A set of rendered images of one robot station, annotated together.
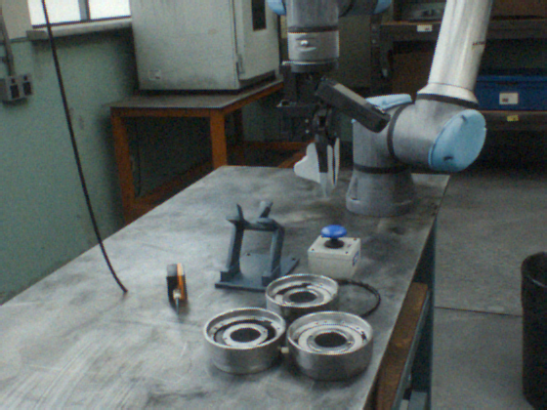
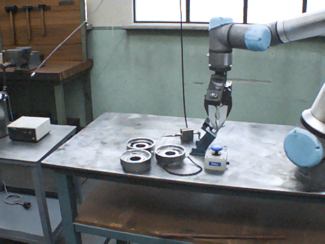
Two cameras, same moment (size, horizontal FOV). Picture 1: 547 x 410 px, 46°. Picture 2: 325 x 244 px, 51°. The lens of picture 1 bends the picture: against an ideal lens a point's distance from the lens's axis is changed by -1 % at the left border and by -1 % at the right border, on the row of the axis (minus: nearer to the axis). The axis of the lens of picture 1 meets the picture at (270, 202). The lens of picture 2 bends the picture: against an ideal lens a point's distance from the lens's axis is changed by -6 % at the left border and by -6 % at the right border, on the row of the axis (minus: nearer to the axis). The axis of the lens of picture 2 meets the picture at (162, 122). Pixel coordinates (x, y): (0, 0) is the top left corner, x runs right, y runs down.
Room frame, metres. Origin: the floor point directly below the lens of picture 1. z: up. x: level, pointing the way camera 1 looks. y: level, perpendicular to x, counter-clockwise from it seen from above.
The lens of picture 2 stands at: (0.67, -1.17, 1.35)
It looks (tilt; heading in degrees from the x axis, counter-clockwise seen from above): 20 degrees down; 83
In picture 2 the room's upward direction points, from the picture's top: 1 degrees counter-clockwise
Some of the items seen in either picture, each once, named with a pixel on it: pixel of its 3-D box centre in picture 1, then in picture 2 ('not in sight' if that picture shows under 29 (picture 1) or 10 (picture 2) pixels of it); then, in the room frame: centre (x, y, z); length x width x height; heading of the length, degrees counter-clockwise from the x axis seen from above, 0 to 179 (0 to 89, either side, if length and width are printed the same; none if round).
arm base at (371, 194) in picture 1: (381, 183); (318, 162); (1.29, -0.24, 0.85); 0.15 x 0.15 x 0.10
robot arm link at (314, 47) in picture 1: (313, 47); (219, 58); (0.98, -0.08, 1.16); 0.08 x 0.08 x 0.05
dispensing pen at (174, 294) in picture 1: (174, 288); (180, 134); (0.90, 0.15, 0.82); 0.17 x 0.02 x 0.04; 8
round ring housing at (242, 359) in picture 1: (245, 341); (140, 147); (0.73, 0.04, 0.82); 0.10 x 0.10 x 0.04
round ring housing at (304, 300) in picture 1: (303, 302); (170, 155); (0.83, -0.04, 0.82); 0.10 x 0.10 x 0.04
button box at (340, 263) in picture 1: (335, 255); (217, 159); (0.98, -0.10, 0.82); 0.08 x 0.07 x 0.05; 158
